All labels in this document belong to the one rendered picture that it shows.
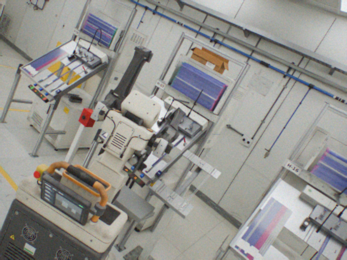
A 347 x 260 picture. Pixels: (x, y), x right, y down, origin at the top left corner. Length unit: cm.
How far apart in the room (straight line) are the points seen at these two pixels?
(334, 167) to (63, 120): 278
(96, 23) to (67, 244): 261
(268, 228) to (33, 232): 153
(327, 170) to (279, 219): 51
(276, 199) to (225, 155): 185
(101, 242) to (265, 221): 125
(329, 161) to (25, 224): 201
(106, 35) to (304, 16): 248
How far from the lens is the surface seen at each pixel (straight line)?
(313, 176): 239
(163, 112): 273
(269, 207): 229
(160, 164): 237
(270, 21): 420
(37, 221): 159
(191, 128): 252
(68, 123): 345
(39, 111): 386
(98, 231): 144
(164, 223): 241
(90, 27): 362
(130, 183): 284
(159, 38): 483
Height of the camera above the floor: 168
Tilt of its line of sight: 14 degrees down
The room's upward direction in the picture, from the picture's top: 29 degrees clockwise
